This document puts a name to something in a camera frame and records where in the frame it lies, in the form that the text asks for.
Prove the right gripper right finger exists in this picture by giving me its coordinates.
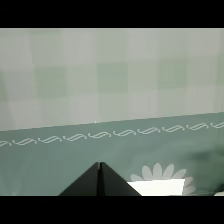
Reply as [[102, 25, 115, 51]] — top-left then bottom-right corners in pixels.
[[100, 161, 143, 197]]

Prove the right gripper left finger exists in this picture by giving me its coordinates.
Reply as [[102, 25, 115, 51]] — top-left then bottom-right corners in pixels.
[[58, 161, 101, 197]]

